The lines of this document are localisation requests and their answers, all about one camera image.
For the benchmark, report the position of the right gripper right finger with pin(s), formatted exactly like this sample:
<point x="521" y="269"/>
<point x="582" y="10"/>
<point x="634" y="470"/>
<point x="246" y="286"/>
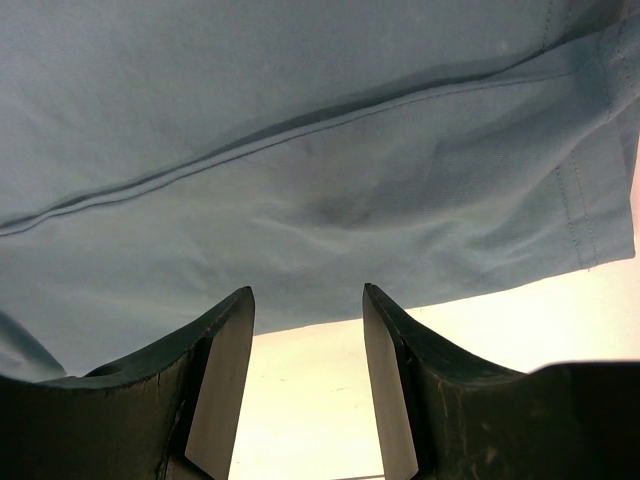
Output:
<point x="443" y="412"/>

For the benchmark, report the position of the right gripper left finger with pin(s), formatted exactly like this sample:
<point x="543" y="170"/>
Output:
<point x="167" y="411"/>

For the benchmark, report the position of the grey-blue t shirt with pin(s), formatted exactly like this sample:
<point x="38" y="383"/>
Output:
<point x="157" y="155"/>

